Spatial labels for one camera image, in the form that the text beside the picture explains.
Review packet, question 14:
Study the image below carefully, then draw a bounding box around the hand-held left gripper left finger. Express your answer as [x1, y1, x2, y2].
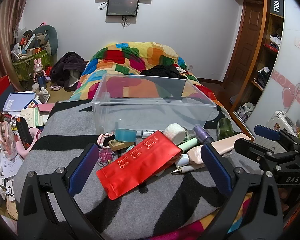
[17, 142, 100, 240]

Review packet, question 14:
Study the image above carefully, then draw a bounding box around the pink bag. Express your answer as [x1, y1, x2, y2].
[0, 121, 18, 156]

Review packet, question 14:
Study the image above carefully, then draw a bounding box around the white suitcase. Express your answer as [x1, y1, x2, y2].
[266, 110, 298, 133]

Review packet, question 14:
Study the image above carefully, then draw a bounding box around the pink book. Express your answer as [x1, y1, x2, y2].
[37, 103, 56, 113]

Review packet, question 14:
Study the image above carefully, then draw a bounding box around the small wall monitor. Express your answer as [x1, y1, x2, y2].
[106, 0, 140, 17]

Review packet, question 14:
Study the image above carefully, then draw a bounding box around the white heart-patterned sliding door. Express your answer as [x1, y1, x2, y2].
[246, 0, 300, 137]

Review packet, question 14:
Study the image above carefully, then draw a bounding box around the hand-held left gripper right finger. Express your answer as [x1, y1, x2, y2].
[201, 142, 284, 240]

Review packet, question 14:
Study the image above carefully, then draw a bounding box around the wooden charm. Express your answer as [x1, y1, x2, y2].
[109, 140, 127, 151]

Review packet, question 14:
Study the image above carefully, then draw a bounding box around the green and white booklet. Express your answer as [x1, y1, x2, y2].
[21, 107, 50, 128]

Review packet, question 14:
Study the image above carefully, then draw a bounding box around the purple bottle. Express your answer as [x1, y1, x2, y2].
[193, 124, 214, 144]

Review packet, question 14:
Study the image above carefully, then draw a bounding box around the teal tape roll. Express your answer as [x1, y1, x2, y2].
[115, 128, 137, 142]

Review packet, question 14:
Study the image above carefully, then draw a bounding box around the grey neck pillow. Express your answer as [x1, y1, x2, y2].
[31, 25, 59, 55]

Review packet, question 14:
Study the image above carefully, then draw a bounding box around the colourful patchwork quilt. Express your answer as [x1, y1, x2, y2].
[70, 41, 255, 240]

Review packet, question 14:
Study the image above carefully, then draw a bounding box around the white bandage roll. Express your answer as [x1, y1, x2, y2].
[164, 123, 188, 145]

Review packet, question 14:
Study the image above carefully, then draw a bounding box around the pink braided cord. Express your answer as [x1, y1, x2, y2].
[97, 132, 116, 148]

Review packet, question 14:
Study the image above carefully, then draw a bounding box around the green storage bag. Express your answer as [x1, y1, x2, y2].
[12, 49, 53, 81]

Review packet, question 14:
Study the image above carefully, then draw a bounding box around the grey marker pen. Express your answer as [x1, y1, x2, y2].
[135, 129, 166, 139]

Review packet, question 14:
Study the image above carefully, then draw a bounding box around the white pen with gold tip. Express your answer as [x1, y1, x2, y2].
[172, 164, 206, 175]

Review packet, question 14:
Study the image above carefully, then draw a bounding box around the wooden door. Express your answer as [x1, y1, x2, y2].
[222, 0, 265, 83]

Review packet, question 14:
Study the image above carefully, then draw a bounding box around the striped curtain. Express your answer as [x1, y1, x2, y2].
[0, 0, 38, 85]

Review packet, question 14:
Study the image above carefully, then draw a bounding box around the black cloth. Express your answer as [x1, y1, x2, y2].
[140, 65, 182, 80]

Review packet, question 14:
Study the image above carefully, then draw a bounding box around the rabbit figurine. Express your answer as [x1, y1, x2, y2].
[33, 58, 48, 90]

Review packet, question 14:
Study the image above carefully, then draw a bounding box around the clear plastic storage box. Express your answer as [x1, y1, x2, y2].
[91, 74, 218, 140]

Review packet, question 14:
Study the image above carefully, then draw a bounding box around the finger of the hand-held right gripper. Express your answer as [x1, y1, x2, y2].
[254, 124, 300, 147]
[234, 138, 299, 173]

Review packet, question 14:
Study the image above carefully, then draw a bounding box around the beige tube with white cap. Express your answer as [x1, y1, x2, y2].
[175, 132, 251, 168]

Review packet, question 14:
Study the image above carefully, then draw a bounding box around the red box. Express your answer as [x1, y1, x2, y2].
[0, 75, 13, 105]

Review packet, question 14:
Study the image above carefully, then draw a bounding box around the green jar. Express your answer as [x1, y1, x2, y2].
[217, 117, 234, 140]

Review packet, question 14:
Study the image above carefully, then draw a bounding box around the grey and black blanket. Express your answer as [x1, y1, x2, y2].
[14, 100, 243, 232]

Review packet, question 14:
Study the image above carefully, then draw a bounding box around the mint green tube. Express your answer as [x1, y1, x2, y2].
[177, 136, 199, 152]

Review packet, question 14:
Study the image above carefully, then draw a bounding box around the dark purple clothes pile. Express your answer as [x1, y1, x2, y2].
[50, 52, 87, 89]

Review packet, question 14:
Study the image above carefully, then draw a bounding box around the red foil pouch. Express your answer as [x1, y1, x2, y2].
[96, 130, 182, 200]

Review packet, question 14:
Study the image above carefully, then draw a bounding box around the black and orange tool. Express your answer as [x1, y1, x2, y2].
[16, 117, 34, 151]

